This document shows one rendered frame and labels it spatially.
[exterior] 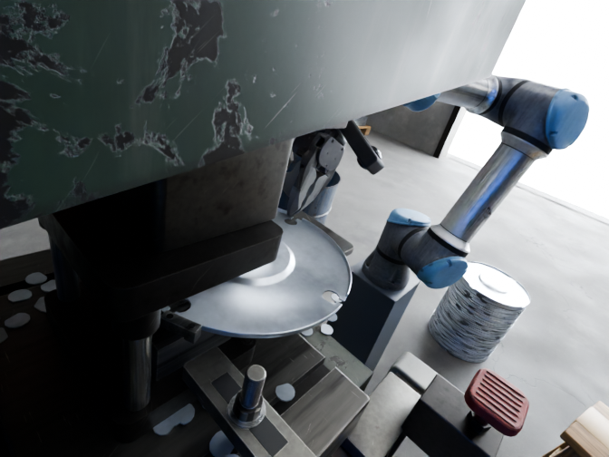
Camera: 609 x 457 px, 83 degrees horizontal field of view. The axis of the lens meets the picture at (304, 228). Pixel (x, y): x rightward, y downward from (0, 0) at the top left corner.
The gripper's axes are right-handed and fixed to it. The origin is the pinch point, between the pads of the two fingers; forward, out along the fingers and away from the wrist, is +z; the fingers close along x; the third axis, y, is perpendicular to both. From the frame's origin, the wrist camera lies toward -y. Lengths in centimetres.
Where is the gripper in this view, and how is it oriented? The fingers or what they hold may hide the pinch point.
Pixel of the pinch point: (295, 210)
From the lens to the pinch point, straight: 58.6
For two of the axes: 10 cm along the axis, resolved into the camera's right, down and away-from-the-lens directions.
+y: -7.4, -4.8, 4.7
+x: -4.7, -1.3, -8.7
